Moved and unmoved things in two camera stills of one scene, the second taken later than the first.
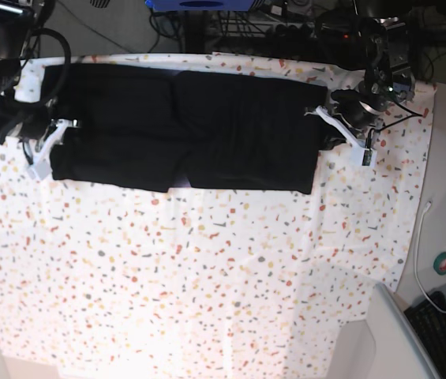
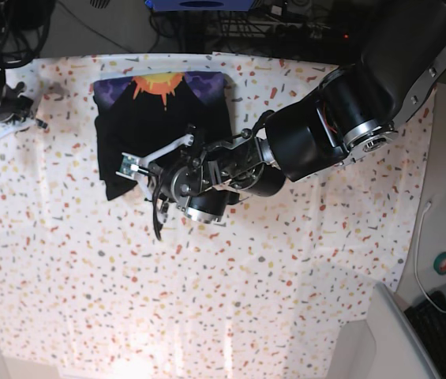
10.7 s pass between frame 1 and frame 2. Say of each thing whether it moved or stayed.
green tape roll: stayed
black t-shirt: moved
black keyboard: stayed
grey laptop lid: stayed
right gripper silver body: moved
